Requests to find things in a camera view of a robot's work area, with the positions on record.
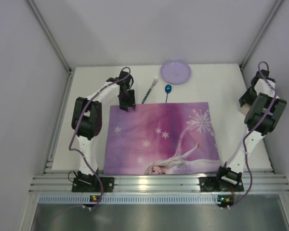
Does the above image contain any perforated cable duct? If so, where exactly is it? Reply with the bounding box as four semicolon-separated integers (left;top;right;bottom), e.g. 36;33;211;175
39;193;234;204

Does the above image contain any left aluminium frame post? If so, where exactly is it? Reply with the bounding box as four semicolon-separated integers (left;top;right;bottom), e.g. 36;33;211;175
25;0;72;73

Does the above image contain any lilac plastic plate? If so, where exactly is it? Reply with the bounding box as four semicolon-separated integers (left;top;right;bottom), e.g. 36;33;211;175
160;60;192;85

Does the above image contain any fork with teal handle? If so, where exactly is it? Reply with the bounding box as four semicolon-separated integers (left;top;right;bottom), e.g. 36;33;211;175
142;76;158;104

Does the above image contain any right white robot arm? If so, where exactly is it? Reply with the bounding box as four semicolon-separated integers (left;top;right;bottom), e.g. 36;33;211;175
216;69;287;187

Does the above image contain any blue metallic spoon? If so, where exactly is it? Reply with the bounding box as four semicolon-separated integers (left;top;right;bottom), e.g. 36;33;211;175
165;84;172;103

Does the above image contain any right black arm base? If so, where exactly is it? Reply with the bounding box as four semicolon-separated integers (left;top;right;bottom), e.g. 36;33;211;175
199;177;244;193

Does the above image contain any purple printed placemat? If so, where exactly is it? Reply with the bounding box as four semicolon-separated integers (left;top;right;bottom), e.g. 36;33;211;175
104;103;221;175

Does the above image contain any right aluminium frame post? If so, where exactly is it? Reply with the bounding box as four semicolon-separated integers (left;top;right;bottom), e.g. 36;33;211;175
239;0;285;71

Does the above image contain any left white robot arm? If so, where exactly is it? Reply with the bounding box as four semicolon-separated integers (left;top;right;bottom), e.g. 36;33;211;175
68;67;136;176

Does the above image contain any aluminium frame post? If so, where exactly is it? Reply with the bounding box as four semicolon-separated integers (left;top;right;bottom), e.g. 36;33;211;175
239;0;285;71
25;0;72;73

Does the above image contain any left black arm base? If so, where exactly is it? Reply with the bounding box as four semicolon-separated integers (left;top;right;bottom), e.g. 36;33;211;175
72;177;115;193

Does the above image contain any beige paper cup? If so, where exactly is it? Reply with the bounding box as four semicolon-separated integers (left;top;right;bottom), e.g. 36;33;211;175
240;103;250;116

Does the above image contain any aluminium mounting rail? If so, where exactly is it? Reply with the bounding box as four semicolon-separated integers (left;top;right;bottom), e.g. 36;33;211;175
29;171;289;194

